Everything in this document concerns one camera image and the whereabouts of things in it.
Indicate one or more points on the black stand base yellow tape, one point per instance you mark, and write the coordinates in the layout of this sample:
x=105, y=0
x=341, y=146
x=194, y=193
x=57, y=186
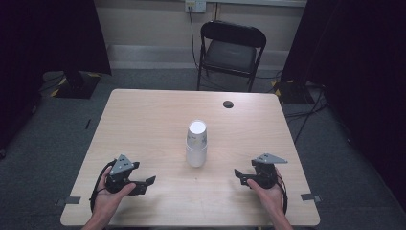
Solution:
x=76, y=85
x=288, y=92

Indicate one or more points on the grey tape strip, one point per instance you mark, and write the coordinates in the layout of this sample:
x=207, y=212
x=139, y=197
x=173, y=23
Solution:
x=311, y=197
x=68, y=200

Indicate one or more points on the black folding chair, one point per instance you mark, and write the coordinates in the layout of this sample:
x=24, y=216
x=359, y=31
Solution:
x=231, y=52

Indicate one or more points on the white wall socket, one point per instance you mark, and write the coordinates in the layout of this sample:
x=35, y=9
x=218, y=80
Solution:
x=195, y=5

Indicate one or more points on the black round table grommet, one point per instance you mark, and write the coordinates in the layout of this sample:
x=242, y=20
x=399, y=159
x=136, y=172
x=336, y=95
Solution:
x=228, y=104

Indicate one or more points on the black curtain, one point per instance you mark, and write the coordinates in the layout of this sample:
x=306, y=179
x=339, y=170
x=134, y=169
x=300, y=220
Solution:
x=44, y=51
x=357, y=80

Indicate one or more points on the person's left hand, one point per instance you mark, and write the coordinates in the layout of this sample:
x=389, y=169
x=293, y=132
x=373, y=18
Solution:
x=108, y=199

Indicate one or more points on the person's right hand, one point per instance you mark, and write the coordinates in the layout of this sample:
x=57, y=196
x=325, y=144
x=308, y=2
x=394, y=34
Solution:
x=269, y=198

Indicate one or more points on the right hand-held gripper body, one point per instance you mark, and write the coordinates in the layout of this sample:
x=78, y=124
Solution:
x=265, y=172

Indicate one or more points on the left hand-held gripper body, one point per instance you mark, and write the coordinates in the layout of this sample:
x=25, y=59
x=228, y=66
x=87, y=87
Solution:
x=121, y=169

